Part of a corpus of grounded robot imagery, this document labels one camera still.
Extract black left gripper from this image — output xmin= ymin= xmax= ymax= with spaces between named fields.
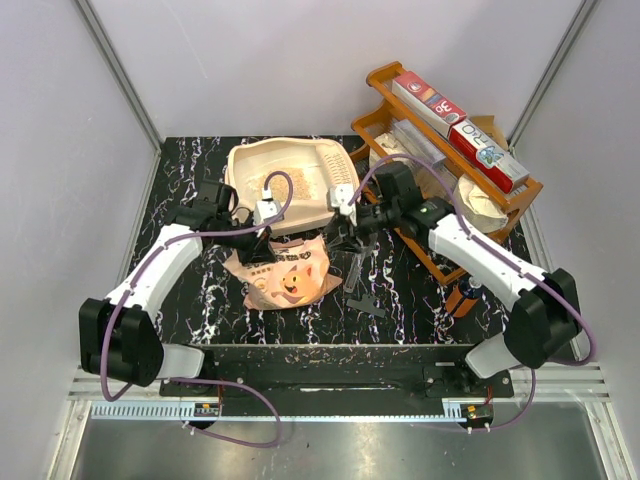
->
xmin=211 ymin=213 xmax=277 ymax=267

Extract clear plastic scoop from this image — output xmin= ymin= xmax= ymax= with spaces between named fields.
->
xmin=344 ymin=234 xmax=377 ymax=294

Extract pink cat litter bag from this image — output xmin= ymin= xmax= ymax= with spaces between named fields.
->
xmin=223 ymin=235 xmax=342 ymax=310

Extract black plastic clip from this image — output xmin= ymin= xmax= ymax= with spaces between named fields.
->
xmin=346 ymin=294 xmax=386 ymax=318

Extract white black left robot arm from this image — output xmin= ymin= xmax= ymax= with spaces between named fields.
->
xmin=79 ymin=181 xmax=282 ymax=396

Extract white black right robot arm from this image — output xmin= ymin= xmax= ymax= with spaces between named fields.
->
xmin=325 ymin=161 xmax=583 ymax=396

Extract tan cat litter pellets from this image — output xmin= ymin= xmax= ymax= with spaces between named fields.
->
xmin=253 ymin=168 xmax=312 ymax=202

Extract beige plastic litter box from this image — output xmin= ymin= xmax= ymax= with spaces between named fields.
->
xmin=224 ymin=137 xmax=360 ymax=236

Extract red white toothpaste box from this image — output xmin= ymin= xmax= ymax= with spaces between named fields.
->
xmin=391 ymin=71 xmax=467 ymax=138

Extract red white long box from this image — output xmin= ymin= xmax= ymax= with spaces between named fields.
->
xmin=448 ymin=120 xmax=529 ymax=194

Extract orange wooden rack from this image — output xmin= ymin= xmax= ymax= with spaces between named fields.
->
xmin=349 ymin=60 xmax=544 ymax=287

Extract clear plastic packet stack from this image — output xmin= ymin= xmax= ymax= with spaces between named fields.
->
xmin=391 ymin=119 xmax=457 ymax=188

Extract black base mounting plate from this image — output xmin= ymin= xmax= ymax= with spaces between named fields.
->
xmin=158 ymin=344 xmax=516 ymax=419

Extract orange blue bottle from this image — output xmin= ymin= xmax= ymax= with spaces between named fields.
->
xmin=445 ymin=276 xmax=483 ymax=319

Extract beige cloth bag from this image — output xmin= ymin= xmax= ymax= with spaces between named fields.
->
xmin=454 ymin=175 xmax=508 ymax=234

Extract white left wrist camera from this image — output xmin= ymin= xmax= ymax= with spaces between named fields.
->
xmin=253 ymin=199 xmax=281 ymax=226

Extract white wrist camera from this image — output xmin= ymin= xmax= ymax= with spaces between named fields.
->
xmin=327 ymin=183 xmax=356 ymax=216
xmin=253 ymin=199 xmax=281 ymax=226

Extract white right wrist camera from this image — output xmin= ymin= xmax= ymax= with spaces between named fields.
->
xmin=327 ymin=183 xmax=356 ymax=216

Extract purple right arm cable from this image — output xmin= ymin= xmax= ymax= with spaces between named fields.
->
xmin=349 ymin=153 xmax=599 ymax=434

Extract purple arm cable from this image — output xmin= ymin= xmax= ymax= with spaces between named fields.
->
xmin=349 ymin=153 xmax=599 ymax=434
xmin=99 ymin=170 xmax=296 ymax=449

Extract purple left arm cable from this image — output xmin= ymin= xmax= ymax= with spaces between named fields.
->
xmin=99 ymin=170 xmax=296 ymax=449

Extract white cable duct rail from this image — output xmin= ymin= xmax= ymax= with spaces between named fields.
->
xmin=91 ymin=394 xmax=488 ymax=422

